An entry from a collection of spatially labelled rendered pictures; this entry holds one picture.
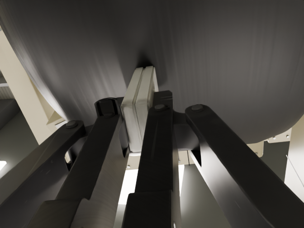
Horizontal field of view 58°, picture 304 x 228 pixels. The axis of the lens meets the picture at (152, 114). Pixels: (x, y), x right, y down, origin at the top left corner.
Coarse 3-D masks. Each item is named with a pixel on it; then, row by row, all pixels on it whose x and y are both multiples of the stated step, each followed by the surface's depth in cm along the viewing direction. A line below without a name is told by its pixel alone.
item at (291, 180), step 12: (300, 120) 57; (300, 132) 58; (300, 144) 58; (288, 156) 67; (300, 156) 59; (288, 168) 68; (300, 168) 60; (288, 180) 69; (300, 180) 61; (300, 192) 62
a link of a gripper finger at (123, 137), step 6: (120, 102) 17; (120, 108) 16; (90, 126) 14; (120, 132) 14; (126, 132) 15; (84, 138) 13; (120, 138) 14; (126, 138) 15; (78, 144) 13; (126, 144) 15; (72, 150) 14; (78, 150) 14; (72, 156) 14; (72, 162) 14
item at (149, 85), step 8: (144, 72) 19; (152, 72) 19; (144, 80) 17; (152, 80) 17; (144, 88) 16; (152, 88) 17; (144, 96) 15; (152, 96) 16; (136, 104) 14; (144, 104) 14; (144, 112) 14; (144, 120) 14; (144, 128) 15
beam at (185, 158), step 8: (248, 144) 83; (256, 144) 83; (184, 152) 86; (256, 152) 84; (128, 160) 88; (136, 160) 88; (184, 160) 87; (192, 160) 87; (128, 168) 90; (136, 168) 90
